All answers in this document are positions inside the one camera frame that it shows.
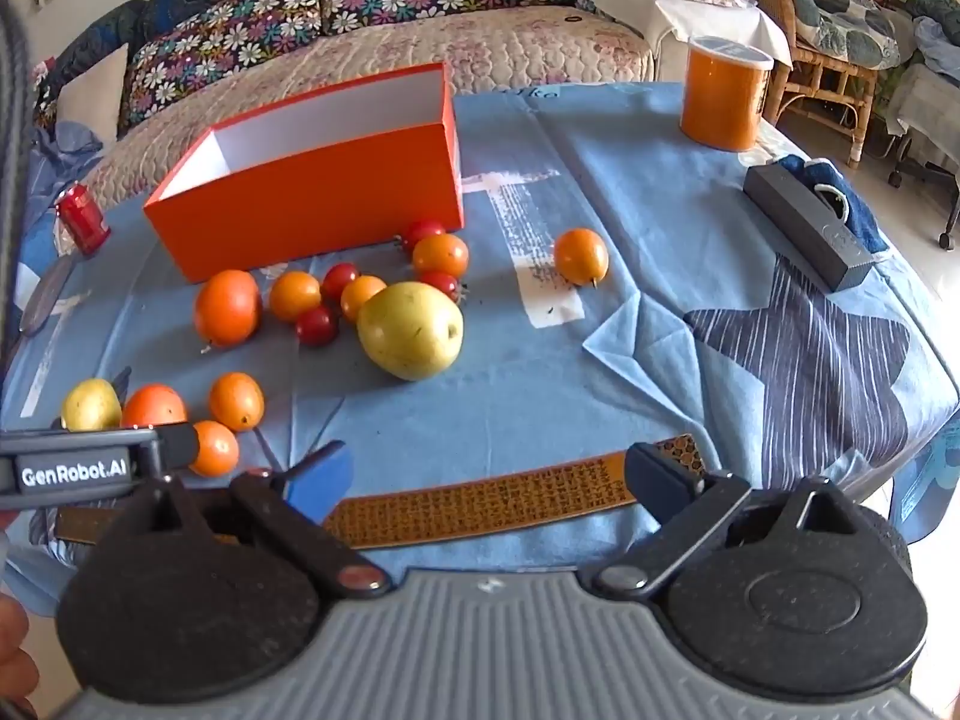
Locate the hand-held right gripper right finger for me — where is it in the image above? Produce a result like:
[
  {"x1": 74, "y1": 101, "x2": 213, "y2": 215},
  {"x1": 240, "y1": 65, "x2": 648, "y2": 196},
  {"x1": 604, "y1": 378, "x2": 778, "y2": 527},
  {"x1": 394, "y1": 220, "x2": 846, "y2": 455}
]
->
[{"x1": 592, "y1": 441, "x2": 863, "y2": 601}]

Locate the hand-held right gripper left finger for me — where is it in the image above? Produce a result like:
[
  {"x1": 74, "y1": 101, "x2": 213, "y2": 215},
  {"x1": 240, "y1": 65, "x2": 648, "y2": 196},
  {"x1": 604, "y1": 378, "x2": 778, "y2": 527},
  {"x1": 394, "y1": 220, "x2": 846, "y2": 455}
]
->
[{"x1": 112, "y1": 441, "x2": 392, "y2": 597}]

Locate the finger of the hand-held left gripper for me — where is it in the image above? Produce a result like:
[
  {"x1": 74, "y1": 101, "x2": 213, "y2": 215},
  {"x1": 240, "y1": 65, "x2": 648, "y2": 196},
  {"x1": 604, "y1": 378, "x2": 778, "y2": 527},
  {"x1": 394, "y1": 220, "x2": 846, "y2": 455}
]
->
[{"x1": 0, "y1": 424, "x2": 197, "y2": 500}]

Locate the large orange tomato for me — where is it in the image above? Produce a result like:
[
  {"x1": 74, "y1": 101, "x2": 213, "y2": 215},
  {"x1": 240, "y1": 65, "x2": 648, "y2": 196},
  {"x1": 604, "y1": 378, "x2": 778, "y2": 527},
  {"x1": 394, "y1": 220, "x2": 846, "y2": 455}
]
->
[
  {"x1": 120, "y1": 384, "x2": 188, "y2": 428},
  {"x1": 193, "y1": 270, "x2": 263, "y2": 347}
]

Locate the small yellow pear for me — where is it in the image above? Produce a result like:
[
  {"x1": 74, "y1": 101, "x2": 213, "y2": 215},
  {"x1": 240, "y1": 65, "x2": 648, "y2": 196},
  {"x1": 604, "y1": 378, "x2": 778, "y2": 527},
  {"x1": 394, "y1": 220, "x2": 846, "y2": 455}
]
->
[{"x1": 60, "y1": 379, "x2": 123, "y2": 432}]

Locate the red cherry tomato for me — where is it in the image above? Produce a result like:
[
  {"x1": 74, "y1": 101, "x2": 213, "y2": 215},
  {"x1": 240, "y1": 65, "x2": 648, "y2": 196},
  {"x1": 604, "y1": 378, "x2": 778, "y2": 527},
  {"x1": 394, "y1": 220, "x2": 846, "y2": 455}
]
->
[
  {"x1": 295, "y1": 305, "x2": 340, "y2": 347},
  {"x1": 420, "y1": 271, "x2": 462, "y2": 305},
  {"x1": 401, "y1": 220, "x2": 449, "y2": 256},
  {"x1": 321, "y1": 262, "x2": 361, "y2": 302}
]

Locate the large yellow pear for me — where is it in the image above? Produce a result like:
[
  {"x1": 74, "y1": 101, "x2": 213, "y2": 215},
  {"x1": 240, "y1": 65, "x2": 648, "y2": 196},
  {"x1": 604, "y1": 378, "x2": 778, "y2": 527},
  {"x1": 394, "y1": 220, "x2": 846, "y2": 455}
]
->
[{"x1": 356, "y1": 281, "x2": 464, "y2": 382}]

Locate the orange cherry tomato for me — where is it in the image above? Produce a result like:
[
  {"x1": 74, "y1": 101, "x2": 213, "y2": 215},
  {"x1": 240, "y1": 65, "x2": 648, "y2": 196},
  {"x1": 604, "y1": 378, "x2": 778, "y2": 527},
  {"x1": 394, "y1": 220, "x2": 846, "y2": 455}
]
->
[
  {"x1": 553, "y1": 228, "x2": 610, "y2": 286},
  {"x1": 268, "y1": 271, "x2": 323, "y2": 323},
  {"x1": 412, "y1": 233, "x2": 470, "y2": 280},
  {"x1": 340, "y1": 275, "x2": 389, "y2": 323},
  {"x1": 187, "y1": 420, "x2": 241, "y2": 478},
  {"x1": 208, "y1": 373, "x2": 266, "y2": 432}
]

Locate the orange cardboard box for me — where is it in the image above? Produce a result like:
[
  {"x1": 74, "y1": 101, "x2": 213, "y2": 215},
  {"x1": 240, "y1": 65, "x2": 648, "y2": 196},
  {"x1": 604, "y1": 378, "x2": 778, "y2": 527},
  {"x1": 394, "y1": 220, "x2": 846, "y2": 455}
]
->
[{"x1": 142, "y1": 62, "x2": 464, "y2": 284}]

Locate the person's left hand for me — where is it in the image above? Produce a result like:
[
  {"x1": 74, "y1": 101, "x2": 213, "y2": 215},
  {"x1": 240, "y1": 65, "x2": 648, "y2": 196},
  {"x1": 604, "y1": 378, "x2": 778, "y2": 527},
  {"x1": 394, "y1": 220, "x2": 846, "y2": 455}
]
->
[{"x1": 0, "y1": 592, "x2": 35, "y2": 720}]

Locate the blue star-print tablecloth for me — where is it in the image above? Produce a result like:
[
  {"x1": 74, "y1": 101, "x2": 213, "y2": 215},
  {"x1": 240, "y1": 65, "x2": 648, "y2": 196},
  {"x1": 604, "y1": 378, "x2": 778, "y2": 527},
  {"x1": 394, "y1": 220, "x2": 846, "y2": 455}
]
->
[{"x1": 0, "y1": 81, "x2": 960, "y2": 593}]

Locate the brown engraved wooden strip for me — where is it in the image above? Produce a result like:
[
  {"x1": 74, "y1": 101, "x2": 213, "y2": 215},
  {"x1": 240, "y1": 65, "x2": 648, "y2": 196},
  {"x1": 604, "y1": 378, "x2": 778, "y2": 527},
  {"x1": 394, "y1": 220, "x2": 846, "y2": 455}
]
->
[{"x1": 56, "y1": 433, "x2": 706, "y2": 548}]

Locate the grey oval case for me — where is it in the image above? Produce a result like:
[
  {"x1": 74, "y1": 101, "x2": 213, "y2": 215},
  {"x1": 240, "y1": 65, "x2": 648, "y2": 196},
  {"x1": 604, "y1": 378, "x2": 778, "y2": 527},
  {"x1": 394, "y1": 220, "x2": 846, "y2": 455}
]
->
[{"x1": 19, "y1": 255, "x2": 76, "y2": 337}]

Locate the red soda can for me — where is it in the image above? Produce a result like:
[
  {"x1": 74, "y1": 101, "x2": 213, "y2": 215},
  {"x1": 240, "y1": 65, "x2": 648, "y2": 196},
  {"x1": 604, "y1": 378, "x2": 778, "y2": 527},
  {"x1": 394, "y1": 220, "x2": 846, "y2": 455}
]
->
[{"x1": 56, "y1": 184, "x2": 112, "y2": 256}]

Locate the long dark grey box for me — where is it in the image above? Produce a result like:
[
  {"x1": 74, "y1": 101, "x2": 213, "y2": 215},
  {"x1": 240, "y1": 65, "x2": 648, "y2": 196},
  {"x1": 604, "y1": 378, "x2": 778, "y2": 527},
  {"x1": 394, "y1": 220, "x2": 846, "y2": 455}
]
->
[{"x1": 742, "y1": 163, "x2": 875, "y2": 293}]

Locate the crumpled blue sheet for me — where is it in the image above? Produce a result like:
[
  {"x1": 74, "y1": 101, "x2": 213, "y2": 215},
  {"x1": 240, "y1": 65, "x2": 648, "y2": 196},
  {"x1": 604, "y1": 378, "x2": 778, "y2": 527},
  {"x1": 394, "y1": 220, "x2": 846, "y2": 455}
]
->
[{"x1": 30, "y1": 120, "x2": 106, "y2": 188}]

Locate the dark blue cloth pouch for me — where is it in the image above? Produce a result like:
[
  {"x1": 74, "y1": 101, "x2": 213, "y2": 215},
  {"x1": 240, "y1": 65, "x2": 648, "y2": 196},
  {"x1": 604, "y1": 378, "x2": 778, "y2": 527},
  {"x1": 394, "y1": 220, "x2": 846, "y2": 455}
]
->
[{"x1": 776, "y1": 154, "x2": 890, "y2": 256}]

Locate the white pillow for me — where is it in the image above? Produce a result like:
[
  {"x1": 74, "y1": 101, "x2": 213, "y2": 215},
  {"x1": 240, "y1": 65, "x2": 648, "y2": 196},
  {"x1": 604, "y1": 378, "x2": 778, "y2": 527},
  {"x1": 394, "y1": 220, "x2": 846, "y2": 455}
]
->
[{"x1": 56, "y1": 41, "x2": 130, "y2": 147}]

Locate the orange canister with lid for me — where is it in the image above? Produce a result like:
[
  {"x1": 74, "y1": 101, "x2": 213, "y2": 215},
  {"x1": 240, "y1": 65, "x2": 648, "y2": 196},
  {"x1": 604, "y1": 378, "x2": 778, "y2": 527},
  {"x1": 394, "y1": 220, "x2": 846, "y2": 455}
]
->
[{"x1": 680, "y1": 35, "x2": 775, "y2": 152}]

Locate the office chair base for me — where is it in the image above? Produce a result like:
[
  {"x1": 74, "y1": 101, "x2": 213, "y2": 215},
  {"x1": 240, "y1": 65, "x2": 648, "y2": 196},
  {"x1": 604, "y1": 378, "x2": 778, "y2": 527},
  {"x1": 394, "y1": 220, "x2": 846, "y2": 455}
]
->
[{"x1": 889, "y1": 142, "x2": 960, "y2": 252}]

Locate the quilted sofa seat cover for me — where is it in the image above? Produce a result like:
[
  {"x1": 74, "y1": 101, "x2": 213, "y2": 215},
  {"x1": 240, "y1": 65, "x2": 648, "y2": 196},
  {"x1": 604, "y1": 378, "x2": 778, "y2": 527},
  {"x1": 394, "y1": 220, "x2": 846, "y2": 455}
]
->
[{"x1": 30, "y1": 4, "x2": 653, "y2": 211}]

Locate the wicker chair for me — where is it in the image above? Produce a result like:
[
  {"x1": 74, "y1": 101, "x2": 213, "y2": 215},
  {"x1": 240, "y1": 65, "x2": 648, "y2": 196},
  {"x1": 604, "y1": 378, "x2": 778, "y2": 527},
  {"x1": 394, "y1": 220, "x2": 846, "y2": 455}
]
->
[{"x1": 709, "y1": 0, "x2": 901, "y2": 166}]

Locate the white covered side table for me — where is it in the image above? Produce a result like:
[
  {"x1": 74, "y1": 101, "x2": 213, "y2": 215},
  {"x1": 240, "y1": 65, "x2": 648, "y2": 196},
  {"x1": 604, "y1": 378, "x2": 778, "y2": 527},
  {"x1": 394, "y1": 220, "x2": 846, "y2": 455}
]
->
[{"x1": 577, "y1": 0, "x2": 792, "y2": 83}]

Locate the blue circle-print chair cushion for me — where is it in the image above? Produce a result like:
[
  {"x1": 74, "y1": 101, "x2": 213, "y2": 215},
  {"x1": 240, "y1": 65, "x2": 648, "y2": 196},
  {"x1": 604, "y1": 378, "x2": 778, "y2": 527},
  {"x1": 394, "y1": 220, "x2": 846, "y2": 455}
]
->
[{"x1": 795, "y1": 0, "x2": 901, "y2": 70}]

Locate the grey braided cable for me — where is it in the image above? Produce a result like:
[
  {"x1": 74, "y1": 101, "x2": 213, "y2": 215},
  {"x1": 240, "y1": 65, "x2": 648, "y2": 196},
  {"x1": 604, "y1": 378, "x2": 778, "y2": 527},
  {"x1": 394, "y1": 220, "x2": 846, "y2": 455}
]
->
[{"x1": 0, "y1": 0, "x2": 35, "y2": 361}]

